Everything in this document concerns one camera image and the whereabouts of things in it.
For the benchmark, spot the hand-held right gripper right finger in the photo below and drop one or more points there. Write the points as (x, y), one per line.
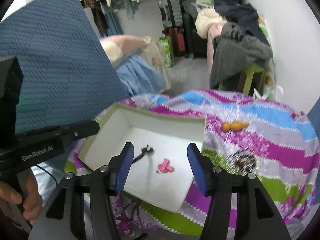
(196, 170)

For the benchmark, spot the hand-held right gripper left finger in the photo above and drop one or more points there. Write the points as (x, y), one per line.
(125, 166)

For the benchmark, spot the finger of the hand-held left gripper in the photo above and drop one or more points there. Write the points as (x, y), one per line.
(80, 131)

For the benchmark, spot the white cardboard box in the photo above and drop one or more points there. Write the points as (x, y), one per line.
(160, 187)

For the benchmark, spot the person's left hand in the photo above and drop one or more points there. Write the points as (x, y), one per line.
(32, 197)

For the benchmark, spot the small black accessory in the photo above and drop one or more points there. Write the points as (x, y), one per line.
(147, 149)

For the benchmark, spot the pink hair clip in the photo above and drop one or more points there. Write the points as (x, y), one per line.
(165, 167)

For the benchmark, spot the orange gourd pendant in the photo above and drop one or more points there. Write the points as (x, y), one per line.
(235, 126)

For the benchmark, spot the colourful striped floral blanket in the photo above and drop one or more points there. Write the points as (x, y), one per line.
(275, 155)

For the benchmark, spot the light blue cloth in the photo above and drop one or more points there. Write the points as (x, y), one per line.
(140, 76)

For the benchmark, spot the large blue quilted cushion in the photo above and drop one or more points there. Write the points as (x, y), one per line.
(50, 55)

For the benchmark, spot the pink pillow in plastic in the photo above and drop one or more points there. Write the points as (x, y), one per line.
(125, 46)

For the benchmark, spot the cream patterned cloth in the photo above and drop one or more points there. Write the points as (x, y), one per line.
(155, 55)

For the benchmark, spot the green plastic stool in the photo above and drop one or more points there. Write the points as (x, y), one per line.
(252, 70)

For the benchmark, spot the green printed bag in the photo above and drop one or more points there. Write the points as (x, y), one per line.
(167, 51)

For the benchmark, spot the grey sweater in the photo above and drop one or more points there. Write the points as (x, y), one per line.
(232, 55)

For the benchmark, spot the pink cloth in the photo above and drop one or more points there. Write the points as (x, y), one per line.
(211, 45)

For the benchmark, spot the small blue quilted cushion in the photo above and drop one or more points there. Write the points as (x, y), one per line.
(314, 122)

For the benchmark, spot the red and black suitcase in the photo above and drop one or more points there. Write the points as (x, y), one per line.
(176, 42)

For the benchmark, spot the grey ribbed suitcase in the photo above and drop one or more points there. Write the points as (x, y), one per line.
(170, 12)

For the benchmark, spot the cream fleece garment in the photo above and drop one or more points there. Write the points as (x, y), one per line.
(207, 21)

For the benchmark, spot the dark navy jacket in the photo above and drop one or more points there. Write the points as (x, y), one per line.
(237, 12)

